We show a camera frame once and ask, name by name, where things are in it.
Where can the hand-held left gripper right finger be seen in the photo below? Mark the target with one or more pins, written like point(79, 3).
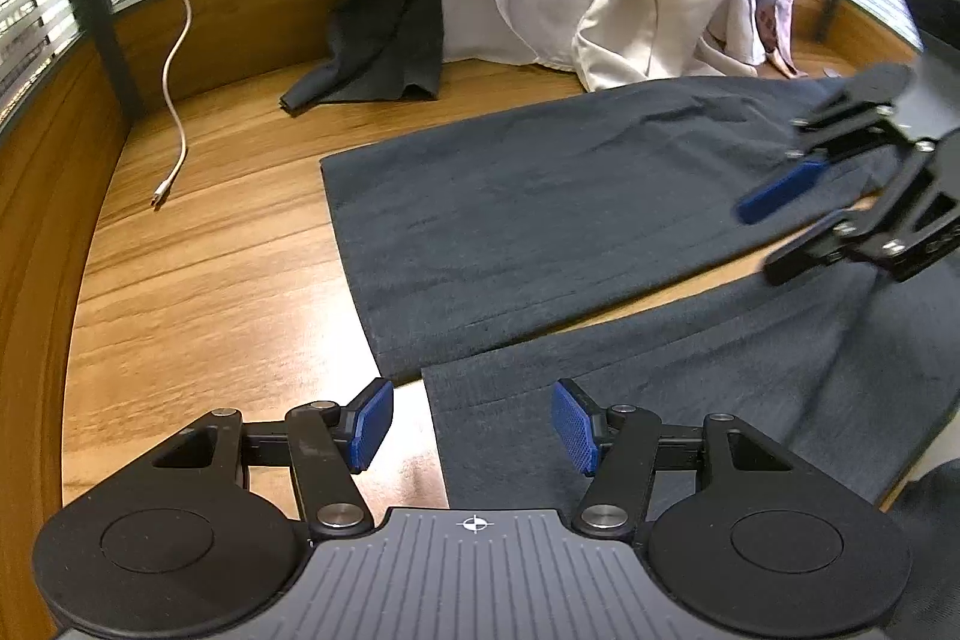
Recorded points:
point(574, 430)

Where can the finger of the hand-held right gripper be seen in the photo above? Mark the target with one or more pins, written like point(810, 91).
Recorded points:
point(817, 246)
point(780, 190)

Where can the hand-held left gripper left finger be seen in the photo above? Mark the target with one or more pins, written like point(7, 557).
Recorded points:
point(371, 422)

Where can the dark grey pants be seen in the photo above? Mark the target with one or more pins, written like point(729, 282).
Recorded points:
point(525, 220)

